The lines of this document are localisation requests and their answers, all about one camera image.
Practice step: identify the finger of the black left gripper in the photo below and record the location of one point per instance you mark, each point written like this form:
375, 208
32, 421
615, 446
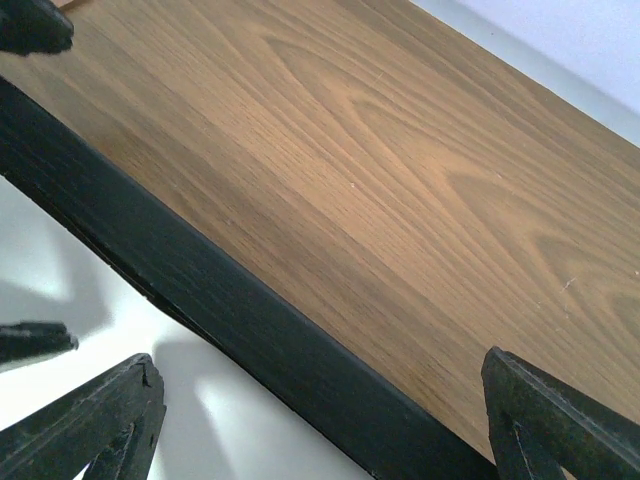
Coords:
34, 340
34, 26

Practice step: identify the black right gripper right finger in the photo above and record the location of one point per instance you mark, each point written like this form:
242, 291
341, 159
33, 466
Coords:
542, 428

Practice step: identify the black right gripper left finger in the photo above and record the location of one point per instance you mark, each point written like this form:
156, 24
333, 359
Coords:
107, 428

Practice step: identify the white photo mat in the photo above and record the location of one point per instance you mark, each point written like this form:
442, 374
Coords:
220, 423

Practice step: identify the black picture frame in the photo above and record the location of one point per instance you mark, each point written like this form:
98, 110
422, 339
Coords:
196, 283

